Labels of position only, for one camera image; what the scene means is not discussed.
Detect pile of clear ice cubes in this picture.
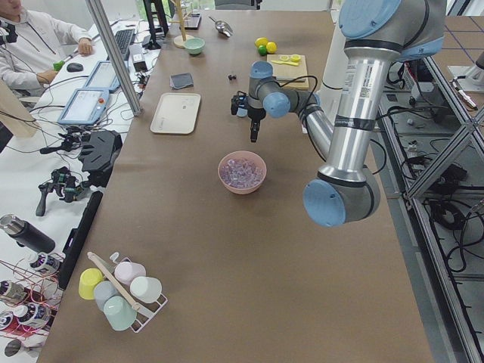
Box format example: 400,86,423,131
220,158,263,189

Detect near blue teach pendant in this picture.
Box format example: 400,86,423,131
57,88,110,126

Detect grey plastic cup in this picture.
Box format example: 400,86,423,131
94,281,118,311

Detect green lime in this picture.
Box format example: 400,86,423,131
257,45,267,56

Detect yellow lemon outer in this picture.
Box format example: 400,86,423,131
254,37,268,48

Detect pink bowl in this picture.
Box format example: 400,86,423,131
217,150,267,194

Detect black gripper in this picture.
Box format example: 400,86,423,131
247,106,265,142

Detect metal ice scoop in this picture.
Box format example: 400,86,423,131
209,16,233,38

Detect black water bottle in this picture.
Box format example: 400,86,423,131
1,214,55,253

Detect yellow lemon near board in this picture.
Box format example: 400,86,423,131
265,42,278,54

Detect aluminium frame post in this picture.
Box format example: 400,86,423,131
85,0,141,116

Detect wooden cup tree stand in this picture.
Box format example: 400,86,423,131
170,0,193,48

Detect wooden cutting board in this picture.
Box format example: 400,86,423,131
266,54,309,90

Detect grey folded cloth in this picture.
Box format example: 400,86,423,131
169,73,194,90

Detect mint green bowl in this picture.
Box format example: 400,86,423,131
184,37,205,55

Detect pink plastic cup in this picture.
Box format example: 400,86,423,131
114,261,146,285

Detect person in white hoodie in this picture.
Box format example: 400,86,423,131
1,1,93,97

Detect blue teach pendant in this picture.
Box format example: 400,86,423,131
57,88,110,126
84,60,120,92

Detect yellow plastic cup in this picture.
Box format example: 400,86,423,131
78,268,104,300

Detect cream rabbit tray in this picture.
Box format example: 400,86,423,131
150,92,201,135

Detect black keyboard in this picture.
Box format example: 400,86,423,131
114,29,135,61

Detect upper lemon slice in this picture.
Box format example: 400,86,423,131
290,54,301,63

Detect light blue plastic cup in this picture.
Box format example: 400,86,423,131
236,108,247,117

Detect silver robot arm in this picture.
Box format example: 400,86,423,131
247,1,446,227

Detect white wire cup rack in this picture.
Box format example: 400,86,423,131
87,252,168,333

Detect yellow plastic knife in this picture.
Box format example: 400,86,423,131
270,60,299,67

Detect far blue teach pendant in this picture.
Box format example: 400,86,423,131
84,60,120,92

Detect mint plastic cup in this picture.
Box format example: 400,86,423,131
103,296,137,331

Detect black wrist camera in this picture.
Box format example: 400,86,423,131
231,91,248,116

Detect white plastic cup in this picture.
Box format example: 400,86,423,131
129,276,163,303

